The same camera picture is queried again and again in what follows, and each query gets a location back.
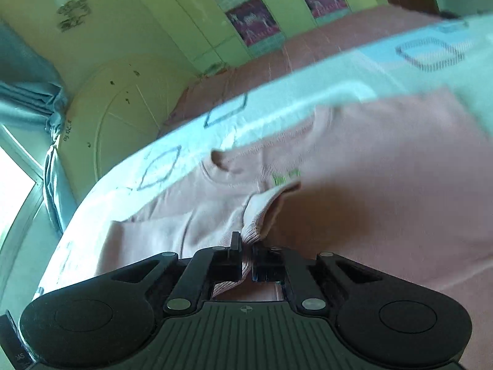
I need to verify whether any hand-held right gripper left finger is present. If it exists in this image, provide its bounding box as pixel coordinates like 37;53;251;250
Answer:
98;231;243;315

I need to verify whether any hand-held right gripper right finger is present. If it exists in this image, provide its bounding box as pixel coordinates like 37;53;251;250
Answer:
251;244;390;313

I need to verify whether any pink sweater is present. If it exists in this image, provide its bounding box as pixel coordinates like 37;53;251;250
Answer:
94;87;493;303

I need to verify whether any blue printed blanket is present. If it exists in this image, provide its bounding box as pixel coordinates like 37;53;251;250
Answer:
33;13;493;301

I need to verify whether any cream bed headboard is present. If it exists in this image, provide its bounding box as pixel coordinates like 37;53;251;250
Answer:
58;56;201;209

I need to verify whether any pink bed sheet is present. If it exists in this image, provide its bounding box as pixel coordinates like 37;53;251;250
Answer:
160;6;443;135

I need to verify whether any window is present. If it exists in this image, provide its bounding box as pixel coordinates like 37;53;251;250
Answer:
0;125;45;255

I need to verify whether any green wardrobe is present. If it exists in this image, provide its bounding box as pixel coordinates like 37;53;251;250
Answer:
127;0;389;78

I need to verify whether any blue curtain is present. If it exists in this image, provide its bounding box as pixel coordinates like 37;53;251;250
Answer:
0;19;78;236

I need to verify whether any black wall sticker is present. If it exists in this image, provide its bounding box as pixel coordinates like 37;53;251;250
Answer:
56;0;93;33

